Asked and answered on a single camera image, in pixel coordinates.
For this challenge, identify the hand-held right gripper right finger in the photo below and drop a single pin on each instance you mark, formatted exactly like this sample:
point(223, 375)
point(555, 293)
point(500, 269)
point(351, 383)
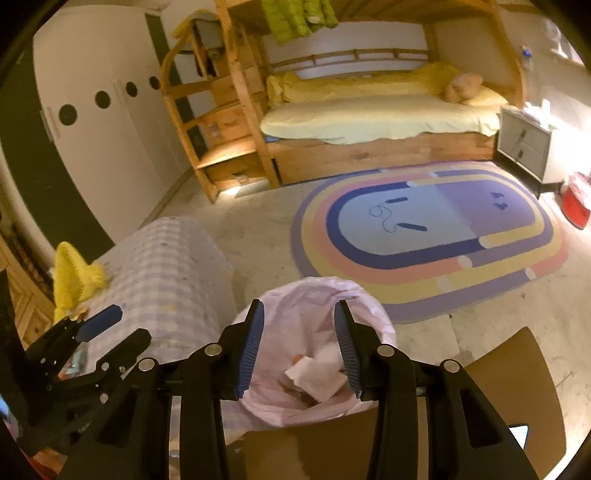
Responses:
point(348, 350)

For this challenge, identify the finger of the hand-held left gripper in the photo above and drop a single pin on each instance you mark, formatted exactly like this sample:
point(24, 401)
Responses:
point(99, 321)
point(127, 348)

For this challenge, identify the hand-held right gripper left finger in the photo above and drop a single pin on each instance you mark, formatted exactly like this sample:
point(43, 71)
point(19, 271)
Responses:
point(249, 350)

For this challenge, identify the yellow foam fruit net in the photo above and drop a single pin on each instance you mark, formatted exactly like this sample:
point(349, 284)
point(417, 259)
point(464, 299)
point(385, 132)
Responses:
point(74, 277)

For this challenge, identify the pink-lined trash bin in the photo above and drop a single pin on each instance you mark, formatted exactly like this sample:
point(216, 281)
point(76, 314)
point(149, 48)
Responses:
point(295, 300)

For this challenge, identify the table with checkered tablecloth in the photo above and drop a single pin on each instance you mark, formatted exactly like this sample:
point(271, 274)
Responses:
point(171, 277)

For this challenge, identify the oval pastel striped rug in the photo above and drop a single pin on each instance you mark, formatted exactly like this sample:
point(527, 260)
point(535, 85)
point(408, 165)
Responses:
point(415, 221)

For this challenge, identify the brown cardboard box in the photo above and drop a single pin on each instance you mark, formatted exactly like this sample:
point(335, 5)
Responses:
point(508, 369)

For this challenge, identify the white wardrobe with round holes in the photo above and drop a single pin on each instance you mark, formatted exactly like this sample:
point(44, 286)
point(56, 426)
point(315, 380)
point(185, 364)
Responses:
point(92, 152)

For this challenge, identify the smartphone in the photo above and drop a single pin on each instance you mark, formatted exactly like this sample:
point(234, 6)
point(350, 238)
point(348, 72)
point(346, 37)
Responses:
point(519, 434)

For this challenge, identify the wooden bunk bed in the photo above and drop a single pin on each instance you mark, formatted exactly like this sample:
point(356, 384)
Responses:
point(369, 157)

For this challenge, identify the cream bed sheet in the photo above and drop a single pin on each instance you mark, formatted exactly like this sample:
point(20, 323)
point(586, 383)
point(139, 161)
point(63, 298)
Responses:
point(369, 120)

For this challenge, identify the wooden drawer staircase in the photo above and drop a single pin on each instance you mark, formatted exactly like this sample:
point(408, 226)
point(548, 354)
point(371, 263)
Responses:
point(221, 120)

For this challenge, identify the yellow blanket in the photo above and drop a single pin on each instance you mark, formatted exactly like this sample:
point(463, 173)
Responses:
point(351, 87)

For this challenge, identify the red bag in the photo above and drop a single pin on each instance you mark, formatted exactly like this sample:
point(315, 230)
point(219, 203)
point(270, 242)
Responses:
point(577, 203)

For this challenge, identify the white nightstand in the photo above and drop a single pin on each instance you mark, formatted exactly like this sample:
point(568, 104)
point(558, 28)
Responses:
point(521, 138)

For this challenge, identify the peach plush toy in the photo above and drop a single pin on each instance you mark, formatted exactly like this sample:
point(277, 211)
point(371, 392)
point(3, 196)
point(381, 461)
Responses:
point(461, 87)

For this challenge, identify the yellow pillow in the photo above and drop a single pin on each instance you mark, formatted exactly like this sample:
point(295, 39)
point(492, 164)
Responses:
point(489, 98)

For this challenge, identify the green puffer jacket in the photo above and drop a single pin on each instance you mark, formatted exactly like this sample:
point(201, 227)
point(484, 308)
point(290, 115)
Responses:
point(295, 18)

